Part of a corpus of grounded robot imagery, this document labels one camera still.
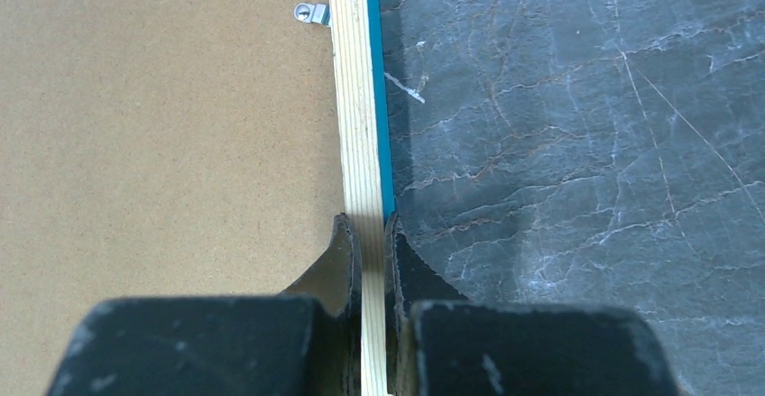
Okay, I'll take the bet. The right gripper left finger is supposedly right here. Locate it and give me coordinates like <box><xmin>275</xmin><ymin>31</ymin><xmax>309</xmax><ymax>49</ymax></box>
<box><xmin>48</xmin><ymin>214</ymin><xmax>362</xmax><ymax>395</ymax></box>

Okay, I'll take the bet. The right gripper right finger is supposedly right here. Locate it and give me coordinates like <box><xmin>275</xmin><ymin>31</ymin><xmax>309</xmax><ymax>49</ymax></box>
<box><xmin>385</xmin><ymin>216</ymin><xmax>682</xmax><ymax>395</ymax></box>

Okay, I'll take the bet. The light wooden picture frame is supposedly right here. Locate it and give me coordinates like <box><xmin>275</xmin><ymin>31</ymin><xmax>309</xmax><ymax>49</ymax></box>
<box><xmin>329</xmin><ymin>0</ymin><xmax>388</xmax><ymax>395</ymax></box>

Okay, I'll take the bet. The brown cardboard backing board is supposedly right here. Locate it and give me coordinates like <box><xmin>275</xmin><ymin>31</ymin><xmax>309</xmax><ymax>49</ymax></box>
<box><xmin>1</xmin><ymin>0</ymin><xmax>343</xmax><ymax>395</ymax></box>

